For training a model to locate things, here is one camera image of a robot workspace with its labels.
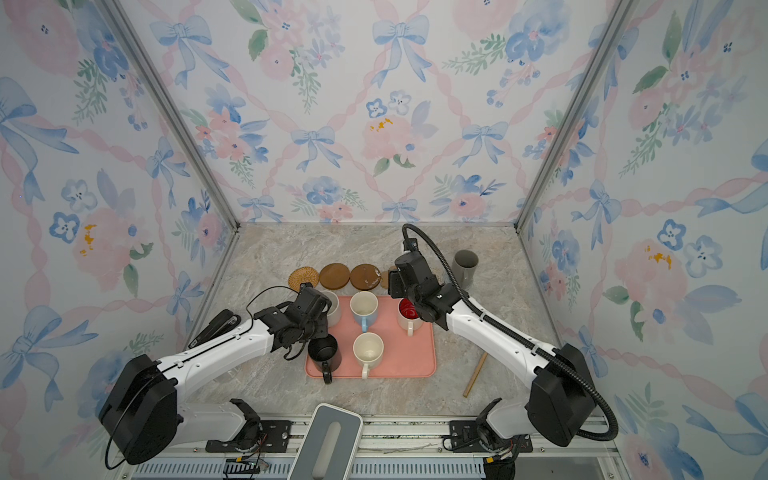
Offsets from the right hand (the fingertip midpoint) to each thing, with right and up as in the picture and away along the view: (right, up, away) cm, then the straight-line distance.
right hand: (401, 272), depth 82 cm
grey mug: (+20, +1, +12) cm, 24 cm away
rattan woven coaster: (-34, -2, +22) cm, 41 cm away
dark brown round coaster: (-12, -3, +21) cm, 24 cm away
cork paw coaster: (-5, -3, +21) cm, 22 cm away
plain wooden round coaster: (-22, -3, +21) cm, 31 cm away
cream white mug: (-9, -23, +5) cm, 25 cm away
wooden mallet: (+21, -29, +2) cm, 36 cm away
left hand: (-22, -15, +4) cm, 27 cm away
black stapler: (-54, -16, +8) cm, 57 cm away
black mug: (-22, -23, +3) cm, 32 cm away
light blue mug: (-11, -11, +9) cm, 18 cm away
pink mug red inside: (+2, -13, +6) cm, 15 cm away
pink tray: (+1, -26, +7) cm, 27 cm away
